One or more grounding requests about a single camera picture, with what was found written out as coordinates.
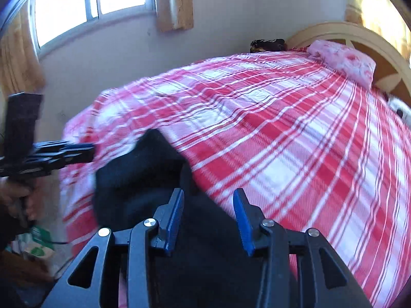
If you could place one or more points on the pink floral pillow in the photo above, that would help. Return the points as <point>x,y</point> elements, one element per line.
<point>345,59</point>

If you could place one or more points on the person's left hand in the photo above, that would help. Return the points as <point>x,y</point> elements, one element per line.
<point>19,195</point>

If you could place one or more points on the dark patterned cloth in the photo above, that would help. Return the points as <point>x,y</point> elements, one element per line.
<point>268,45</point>

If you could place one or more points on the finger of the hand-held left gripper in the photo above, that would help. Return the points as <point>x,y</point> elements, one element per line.
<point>74,159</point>
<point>75,146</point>

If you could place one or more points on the white-framed window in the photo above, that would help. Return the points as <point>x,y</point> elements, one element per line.
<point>93,3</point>

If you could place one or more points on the beige curtain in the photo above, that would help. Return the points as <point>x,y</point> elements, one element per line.
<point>19,57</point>
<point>178,1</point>

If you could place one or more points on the green and white package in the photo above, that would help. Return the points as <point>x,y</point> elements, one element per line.
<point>35,247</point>

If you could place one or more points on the black pants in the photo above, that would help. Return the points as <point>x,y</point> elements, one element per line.
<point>160,199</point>

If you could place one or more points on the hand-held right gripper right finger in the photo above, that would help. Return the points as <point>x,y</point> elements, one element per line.
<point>241,218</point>

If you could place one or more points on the cream wooden headboard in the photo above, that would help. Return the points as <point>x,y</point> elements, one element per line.
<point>369,48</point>

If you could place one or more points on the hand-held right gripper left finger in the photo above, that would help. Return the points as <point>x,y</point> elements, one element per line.
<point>175,211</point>

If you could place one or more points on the white spotted pillow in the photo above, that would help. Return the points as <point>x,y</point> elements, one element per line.
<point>399,109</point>

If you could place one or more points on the yellow curtain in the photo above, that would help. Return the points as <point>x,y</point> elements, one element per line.
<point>379,6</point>

